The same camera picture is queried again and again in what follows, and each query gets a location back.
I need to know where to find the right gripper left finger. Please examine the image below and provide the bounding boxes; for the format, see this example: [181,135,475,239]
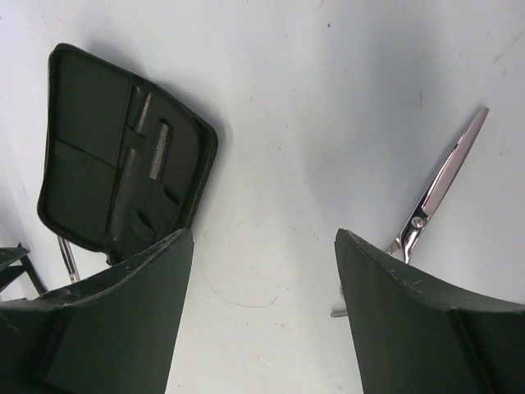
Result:
[1,229,194,393]

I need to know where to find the silver scissors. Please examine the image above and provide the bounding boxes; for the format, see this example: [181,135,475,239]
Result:
[330,107,491,318]
[57,236,80,283]

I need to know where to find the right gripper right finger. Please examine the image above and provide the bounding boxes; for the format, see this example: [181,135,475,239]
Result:
[335,229,524,393]

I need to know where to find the right silver scissors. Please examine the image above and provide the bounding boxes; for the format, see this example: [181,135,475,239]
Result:
[330,107,491,318]

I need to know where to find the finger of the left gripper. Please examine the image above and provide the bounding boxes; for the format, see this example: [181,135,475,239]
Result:
[0,243,43,296]

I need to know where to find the black zip tool case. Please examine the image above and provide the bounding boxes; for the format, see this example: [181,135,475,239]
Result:
[37,44,218,265]

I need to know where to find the left silver scissors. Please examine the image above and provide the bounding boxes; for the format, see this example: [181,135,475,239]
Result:
[57,236,80,283]

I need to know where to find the thinning razor in case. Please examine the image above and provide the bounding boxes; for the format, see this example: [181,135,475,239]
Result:
[148,120,171,181]

